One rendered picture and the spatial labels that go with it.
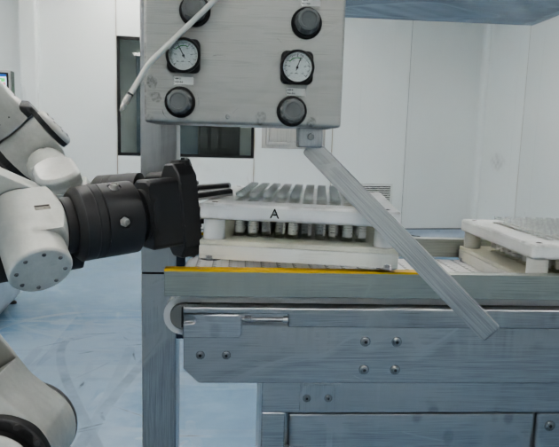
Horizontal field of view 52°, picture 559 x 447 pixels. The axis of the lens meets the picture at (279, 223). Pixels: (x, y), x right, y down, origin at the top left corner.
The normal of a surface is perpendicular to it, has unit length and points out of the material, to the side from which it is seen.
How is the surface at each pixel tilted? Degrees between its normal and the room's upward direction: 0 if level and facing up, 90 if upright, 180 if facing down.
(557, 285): 90
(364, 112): 90
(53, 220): 35
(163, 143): 90
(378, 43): 90
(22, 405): 41
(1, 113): 101
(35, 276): 125
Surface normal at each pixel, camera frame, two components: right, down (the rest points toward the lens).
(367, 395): 0.07, 0.15
